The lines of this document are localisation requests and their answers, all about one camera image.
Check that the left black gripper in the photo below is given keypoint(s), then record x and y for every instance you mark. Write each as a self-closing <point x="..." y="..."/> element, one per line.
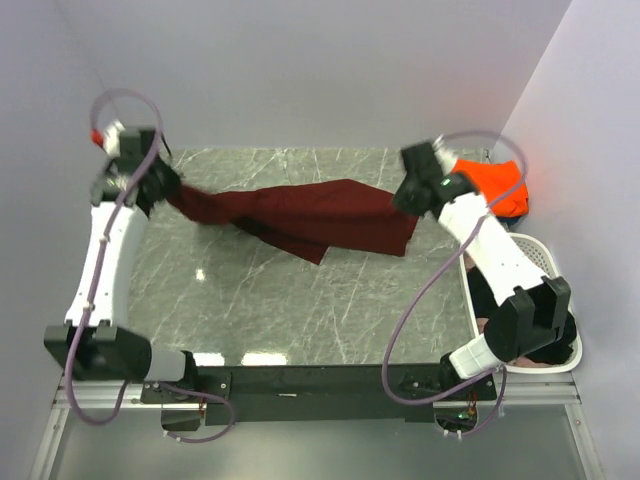
<point x="171" y="179"/>

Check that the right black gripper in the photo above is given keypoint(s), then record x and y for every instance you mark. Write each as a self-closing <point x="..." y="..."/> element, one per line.
<point x="401" y="200"/>

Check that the dark red t-shirt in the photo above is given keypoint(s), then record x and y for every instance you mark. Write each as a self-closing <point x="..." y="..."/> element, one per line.
<point x="306" y="220"/>

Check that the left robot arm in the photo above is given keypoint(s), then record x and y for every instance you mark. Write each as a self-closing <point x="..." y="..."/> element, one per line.
<point x="94" y="341"/>

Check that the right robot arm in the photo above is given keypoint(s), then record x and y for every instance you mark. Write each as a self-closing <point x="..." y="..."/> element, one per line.
<point x="467" y="216"/>

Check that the folded orange t-shirt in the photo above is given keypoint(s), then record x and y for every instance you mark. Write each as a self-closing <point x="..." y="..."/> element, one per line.
<point x="493" y="180"/>

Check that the pink garment in basket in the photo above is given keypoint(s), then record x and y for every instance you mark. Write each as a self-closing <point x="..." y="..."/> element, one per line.
<point x="522" y="362"/>

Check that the black garment in basket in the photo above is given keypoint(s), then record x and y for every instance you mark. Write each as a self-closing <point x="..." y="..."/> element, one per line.
<point x="508" y="330"/>

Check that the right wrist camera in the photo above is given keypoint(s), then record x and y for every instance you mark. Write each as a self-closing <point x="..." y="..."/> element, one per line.
<point x="428" y="158"/>

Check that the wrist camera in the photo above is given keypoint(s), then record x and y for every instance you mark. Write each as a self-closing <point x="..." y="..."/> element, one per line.
<point x="428" y="158"/>
<point x="119" y="140"/>

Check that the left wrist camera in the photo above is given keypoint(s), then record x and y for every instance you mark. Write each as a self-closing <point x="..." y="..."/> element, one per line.
<point x="119" y="140"/>

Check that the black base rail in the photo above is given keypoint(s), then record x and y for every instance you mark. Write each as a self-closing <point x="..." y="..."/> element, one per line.
<point x="279" y="393"/>

